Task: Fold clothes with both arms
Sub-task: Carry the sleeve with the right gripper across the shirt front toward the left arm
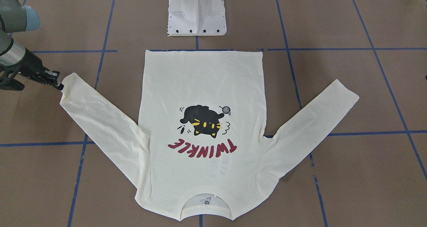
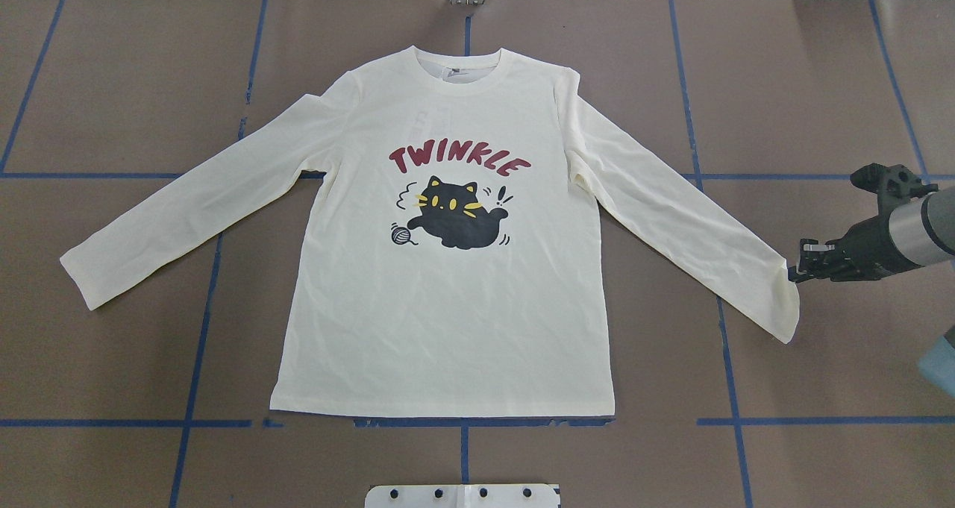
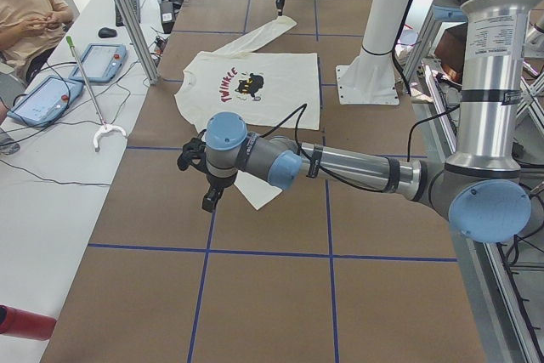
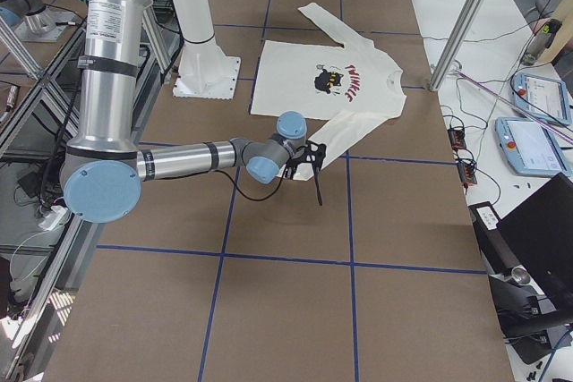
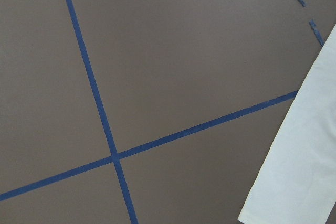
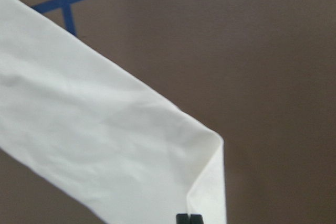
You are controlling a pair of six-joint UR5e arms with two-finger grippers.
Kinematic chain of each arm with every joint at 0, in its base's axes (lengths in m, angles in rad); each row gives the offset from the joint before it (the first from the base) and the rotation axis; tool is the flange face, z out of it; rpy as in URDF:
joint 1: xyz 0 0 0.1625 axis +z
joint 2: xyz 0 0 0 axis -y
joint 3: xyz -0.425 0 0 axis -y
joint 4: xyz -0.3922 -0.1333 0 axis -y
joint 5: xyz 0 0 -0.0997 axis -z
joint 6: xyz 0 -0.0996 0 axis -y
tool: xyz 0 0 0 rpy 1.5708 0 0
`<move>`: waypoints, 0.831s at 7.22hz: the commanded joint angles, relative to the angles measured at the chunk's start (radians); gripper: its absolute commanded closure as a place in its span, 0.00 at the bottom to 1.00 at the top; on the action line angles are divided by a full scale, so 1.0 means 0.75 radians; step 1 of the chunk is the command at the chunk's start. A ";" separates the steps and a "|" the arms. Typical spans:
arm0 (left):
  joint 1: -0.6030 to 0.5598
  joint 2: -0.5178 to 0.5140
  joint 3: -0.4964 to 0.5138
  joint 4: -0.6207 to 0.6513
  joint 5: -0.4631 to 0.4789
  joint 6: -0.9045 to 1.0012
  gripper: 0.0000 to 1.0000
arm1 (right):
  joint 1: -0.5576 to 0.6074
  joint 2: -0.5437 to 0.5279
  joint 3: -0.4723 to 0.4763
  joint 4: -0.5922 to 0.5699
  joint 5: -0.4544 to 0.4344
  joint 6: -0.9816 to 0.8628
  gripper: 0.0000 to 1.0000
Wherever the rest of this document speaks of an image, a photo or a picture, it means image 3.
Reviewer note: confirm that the cream long-sleeve cat shirt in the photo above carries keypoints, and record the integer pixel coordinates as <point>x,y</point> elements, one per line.
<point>236,86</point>

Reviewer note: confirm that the black power adapter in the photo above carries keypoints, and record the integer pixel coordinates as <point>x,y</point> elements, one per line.
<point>167,16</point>

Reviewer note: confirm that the white reacher grabber stick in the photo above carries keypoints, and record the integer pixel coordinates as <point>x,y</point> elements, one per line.
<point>104,127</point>

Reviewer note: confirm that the far blue teach pendant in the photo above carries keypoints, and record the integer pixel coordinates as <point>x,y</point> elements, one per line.
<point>101,62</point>

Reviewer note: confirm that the blue teach pendant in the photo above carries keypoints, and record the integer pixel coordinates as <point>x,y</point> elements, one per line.
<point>46,102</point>
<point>101,62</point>

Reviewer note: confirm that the black computer mouse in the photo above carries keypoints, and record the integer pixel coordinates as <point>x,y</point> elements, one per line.
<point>107,32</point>

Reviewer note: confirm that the near blue teach pendant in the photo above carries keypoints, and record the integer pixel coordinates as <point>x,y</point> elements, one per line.
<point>46,102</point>

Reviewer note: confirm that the red cylinder bottle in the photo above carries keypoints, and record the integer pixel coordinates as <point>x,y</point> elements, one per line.
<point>26,324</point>

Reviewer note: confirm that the person in beige shirt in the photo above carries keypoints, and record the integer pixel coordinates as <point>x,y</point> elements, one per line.
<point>30,31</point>

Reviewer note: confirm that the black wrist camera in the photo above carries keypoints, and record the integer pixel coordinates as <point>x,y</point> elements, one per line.
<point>193,155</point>

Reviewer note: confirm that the white camera mast base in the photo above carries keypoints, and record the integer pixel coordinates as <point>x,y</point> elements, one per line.
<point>370,79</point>

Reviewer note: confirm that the aluminium frame post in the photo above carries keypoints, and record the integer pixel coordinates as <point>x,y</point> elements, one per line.
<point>138,40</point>

